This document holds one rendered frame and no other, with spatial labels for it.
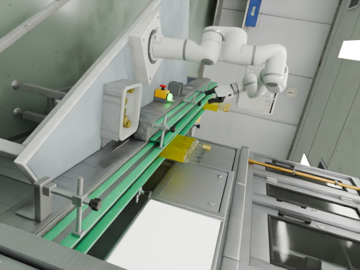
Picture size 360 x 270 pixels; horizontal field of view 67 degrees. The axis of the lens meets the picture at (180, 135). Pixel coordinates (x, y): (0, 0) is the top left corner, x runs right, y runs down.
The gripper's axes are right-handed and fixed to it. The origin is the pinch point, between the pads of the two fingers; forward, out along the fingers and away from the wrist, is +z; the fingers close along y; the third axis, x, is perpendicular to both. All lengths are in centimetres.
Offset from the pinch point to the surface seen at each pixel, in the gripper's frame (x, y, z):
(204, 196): -9, -62, 17
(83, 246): 34, -97, 50
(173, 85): -0.8, 25.4, 19.2
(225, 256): 2, -96, 14
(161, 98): 8.7, 0.5, 27.0
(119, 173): 28, -68, 43
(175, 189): -4, -58, 29
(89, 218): 39, -92, 46
